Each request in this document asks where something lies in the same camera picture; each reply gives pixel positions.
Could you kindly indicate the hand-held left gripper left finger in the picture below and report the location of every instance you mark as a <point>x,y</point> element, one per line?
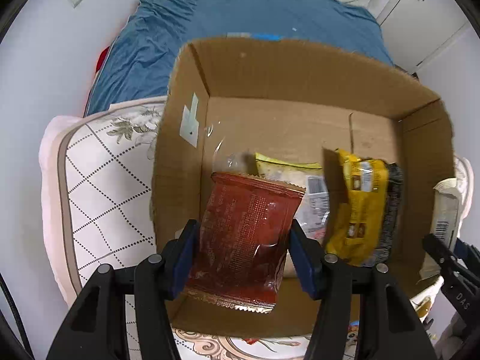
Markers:
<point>183,260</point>

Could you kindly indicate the white barcode snack packet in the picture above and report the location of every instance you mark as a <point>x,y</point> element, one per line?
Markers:
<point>446,210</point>

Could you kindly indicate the yellow panda snack packet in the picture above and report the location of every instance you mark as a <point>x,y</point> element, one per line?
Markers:
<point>420,305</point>

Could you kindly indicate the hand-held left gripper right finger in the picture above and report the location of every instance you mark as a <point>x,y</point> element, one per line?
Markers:
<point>302,264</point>

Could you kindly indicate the white door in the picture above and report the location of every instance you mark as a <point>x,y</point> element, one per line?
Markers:
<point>423,26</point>

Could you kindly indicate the dark red snack packet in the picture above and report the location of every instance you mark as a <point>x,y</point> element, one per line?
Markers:
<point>243,232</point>

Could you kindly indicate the black grey snack packet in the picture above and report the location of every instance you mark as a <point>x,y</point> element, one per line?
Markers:
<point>392,213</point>

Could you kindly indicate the red cloth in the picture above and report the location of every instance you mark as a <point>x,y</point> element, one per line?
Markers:
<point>102,59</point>

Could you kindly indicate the blue bed blanket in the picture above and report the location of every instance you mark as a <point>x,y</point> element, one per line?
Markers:
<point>225,15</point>

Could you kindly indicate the clear plastic wrapper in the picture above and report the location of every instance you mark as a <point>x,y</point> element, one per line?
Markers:
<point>228,163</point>

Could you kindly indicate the brown cardboard box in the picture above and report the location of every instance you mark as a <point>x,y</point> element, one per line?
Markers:
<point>285,127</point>

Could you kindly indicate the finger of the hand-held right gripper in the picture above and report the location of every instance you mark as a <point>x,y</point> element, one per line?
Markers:
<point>444,260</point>
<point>468,253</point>

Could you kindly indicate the orange panda snack packet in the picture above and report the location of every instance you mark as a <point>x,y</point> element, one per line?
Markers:
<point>355,333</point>

